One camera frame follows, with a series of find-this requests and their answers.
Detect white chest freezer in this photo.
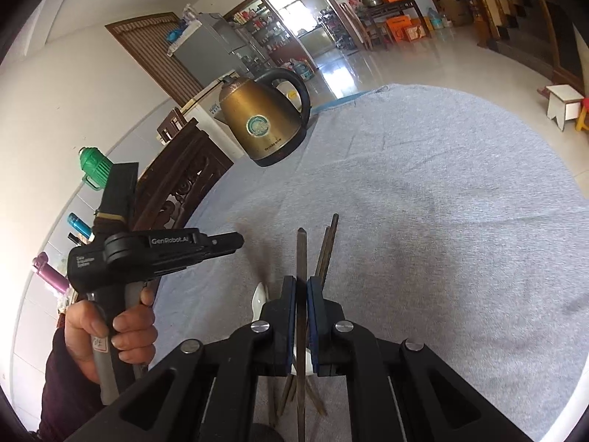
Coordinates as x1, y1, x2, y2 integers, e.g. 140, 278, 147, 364
182, 78, 246, 162

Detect teal water bottle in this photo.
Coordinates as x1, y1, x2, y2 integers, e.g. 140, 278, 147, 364
67, 213, 92, 238

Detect white ceramic spoon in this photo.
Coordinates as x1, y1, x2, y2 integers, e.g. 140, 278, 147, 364
251, 283, 314, 376

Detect grey table cloth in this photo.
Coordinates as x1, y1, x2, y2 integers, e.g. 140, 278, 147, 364
155, 85, 588, 440

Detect bronze electric kettle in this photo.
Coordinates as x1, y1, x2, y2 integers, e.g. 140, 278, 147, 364
219, 68, 311, 166

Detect purple water bottle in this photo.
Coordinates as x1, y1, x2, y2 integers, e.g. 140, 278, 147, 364
32, 252, 69, 294

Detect brown wooden door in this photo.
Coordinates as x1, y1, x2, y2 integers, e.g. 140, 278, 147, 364
106, 12, 203, 107

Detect orange cardboard box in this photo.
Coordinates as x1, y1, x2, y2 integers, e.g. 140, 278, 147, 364
385, 15, 411, 42

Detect dark carved wooden sideboard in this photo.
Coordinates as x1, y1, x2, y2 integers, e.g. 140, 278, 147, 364
130, 119, 233, 231

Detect white small stool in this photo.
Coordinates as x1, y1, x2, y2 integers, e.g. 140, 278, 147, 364
538, 84, 584, 132

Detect dark chopstick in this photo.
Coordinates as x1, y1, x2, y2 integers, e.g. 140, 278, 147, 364
296, 228, 307, 442
314, 214, 339, 286

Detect grey refrigerator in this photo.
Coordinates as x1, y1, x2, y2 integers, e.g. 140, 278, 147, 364
168, 5, 274, 87

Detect green thermos jug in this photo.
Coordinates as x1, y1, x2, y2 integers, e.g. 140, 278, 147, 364
79, 147, 113, 190

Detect left hand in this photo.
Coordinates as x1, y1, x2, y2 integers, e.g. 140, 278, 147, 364
64, 287, 158, 383

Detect dark wooden side table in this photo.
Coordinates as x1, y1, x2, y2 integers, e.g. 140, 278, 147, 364
355, 0, 431, 50

